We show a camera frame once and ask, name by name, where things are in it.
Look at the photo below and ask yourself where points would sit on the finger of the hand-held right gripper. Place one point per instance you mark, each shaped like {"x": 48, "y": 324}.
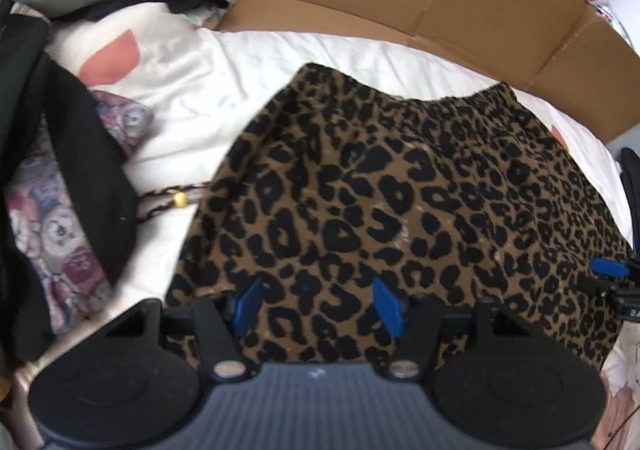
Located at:
{"x": 609, "y": 266}

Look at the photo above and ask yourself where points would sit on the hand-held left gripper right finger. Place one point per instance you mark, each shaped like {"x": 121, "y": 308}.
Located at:
{"x": 389, "y": 307}

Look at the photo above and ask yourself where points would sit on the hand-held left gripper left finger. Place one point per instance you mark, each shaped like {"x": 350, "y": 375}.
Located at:
{"x": 247, "y": 305}

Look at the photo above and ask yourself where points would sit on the leopard print skirt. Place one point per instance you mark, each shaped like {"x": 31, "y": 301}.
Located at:
{"x": 400, "y": 210}

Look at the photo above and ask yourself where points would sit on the black bag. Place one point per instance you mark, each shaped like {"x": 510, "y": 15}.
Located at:
{"x": 631, "y": 195}

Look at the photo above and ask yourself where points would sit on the bear print cloth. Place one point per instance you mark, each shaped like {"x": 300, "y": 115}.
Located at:
{"x": 55, "y": 240}

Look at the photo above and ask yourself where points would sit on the printed white bedsheet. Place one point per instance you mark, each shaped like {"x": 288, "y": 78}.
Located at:
{"x": 190, "y": 94}

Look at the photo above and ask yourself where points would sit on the black garment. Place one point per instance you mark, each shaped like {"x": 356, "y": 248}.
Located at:
{"x": 75, "y": 154}

